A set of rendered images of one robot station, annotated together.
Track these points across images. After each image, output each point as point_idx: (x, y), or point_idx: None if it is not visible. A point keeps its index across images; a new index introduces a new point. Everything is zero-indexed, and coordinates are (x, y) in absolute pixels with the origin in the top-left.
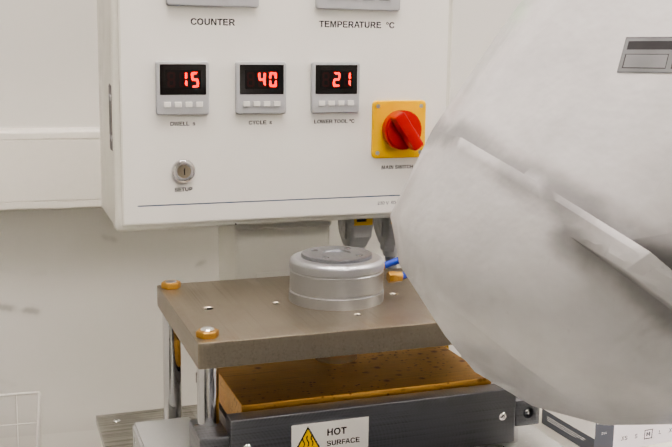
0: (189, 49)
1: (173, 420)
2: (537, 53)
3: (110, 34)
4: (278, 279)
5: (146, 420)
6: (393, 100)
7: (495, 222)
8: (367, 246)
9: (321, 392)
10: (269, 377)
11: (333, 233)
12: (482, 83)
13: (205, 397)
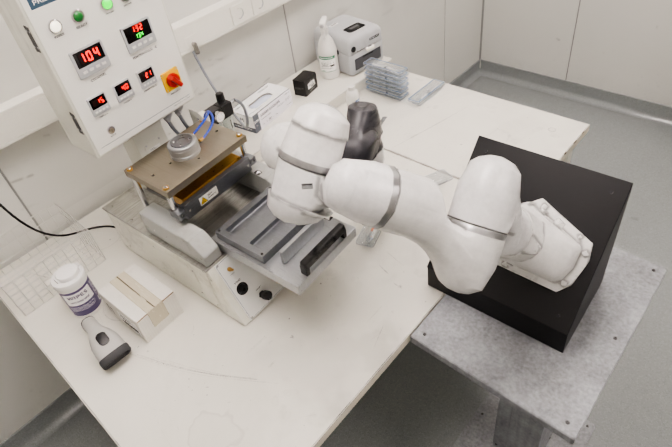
0: (95, 90)
1: (149, 205)
2: (288, 186)
3: (65, 98)
4: (159, 149)
5: (121, 201)
6: (166, 71)
7: (291, 212)
8: None
9: (199, 184)
10: None
11: None
12: (278, 187)
13: (172, 203)
